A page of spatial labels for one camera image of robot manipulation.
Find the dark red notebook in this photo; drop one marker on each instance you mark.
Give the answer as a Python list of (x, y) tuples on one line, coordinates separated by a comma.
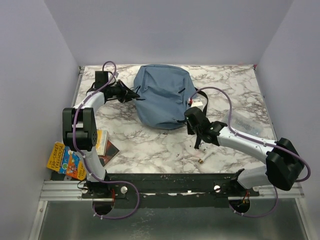
[(110, 152)]

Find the aluminium frame rail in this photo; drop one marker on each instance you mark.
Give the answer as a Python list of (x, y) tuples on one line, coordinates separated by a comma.
[(61, 191)]

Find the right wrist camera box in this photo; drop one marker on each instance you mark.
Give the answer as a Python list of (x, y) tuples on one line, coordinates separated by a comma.
[(196, 102)]

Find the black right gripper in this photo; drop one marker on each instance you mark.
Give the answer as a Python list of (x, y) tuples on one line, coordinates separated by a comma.
[(189, 129)]

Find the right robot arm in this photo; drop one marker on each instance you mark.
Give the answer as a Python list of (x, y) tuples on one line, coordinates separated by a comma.
[(281, 162)]

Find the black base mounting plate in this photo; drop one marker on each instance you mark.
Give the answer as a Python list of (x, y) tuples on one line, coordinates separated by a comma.
[(166, 190)]

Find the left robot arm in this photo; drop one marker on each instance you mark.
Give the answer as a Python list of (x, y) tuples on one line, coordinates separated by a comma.
[(79, 129)]

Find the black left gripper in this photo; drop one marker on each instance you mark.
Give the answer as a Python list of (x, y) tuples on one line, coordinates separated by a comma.
[(126, 94)]

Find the clear plastic packet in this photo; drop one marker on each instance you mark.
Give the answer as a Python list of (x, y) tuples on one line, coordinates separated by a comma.
[(239, 122)]

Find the blue student backpack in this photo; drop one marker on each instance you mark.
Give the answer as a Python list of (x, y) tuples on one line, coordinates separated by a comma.
[(164, 91)]

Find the yellow treehouse book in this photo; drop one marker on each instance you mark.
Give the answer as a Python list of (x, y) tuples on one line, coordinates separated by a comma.
[(64, 161)]

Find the yellow illustrated book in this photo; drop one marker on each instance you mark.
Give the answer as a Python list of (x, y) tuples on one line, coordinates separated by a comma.
[(102, 140)]

